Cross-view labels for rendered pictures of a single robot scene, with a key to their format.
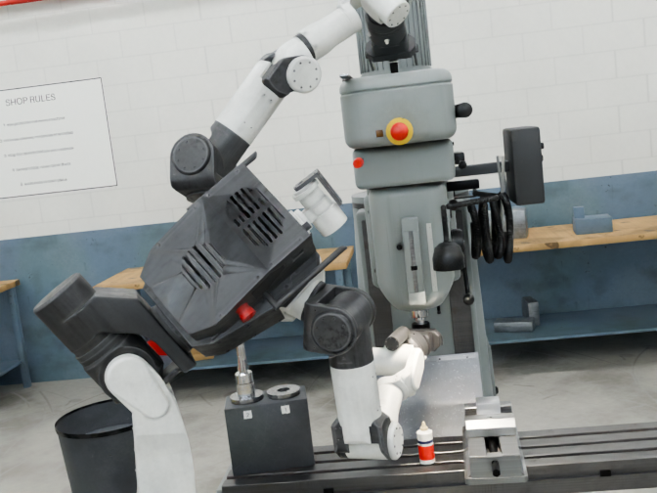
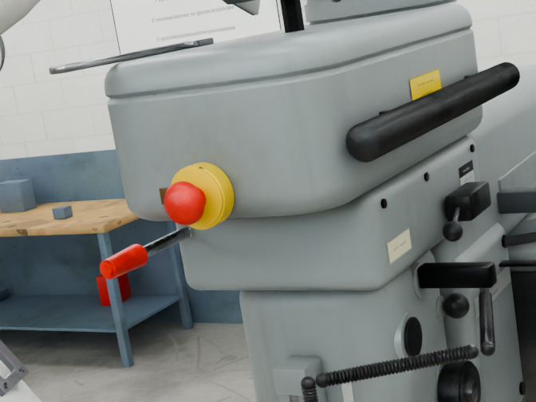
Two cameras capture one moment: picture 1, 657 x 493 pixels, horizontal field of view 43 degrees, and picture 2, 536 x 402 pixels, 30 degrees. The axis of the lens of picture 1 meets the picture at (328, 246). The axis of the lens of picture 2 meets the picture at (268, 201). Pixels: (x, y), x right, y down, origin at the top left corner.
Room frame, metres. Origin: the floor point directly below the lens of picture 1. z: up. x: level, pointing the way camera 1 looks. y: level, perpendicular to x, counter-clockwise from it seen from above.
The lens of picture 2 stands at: (1.05, -0.62, 1.91)
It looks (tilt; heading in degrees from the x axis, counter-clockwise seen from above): 11 degrees down; 24
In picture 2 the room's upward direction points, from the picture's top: 9 degrees counter-clockwise
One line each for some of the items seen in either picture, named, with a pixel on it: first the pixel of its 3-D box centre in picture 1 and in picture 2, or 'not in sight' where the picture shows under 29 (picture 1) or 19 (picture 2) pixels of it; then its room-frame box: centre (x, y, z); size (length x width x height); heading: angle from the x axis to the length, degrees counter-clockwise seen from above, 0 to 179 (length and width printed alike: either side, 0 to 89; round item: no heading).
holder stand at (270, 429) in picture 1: (269, 427); not in sight; (2.15, 0.22, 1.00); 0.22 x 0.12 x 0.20; 93
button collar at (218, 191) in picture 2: (399, 131); (201, 195); (1.86, -0.19, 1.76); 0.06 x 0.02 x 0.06; 83
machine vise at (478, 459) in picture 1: (491, 433); not in sight; (2.04, -0.36, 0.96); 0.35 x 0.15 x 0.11; 171
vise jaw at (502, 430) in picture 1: (490, 425); not in sight; (2.01, -0.36, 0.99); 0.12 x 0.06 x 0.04; 81
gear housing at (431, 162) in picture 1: (404, 160); (340, 207); (2.13, -0.22, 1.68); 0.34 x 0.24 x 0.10; 173
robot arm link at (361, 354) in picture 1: (344, 331); not in sight; (1.60, -0.01, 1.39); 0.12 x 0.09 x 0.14; 160
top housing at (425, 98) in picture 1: (398, 110); (311, 101); (2.10, -0.22, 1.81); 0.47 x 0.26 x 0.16; 173
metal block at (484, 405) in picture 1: (488, 411); not in sight; (2.07, -0.37, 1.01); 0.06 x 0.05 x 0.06; 81
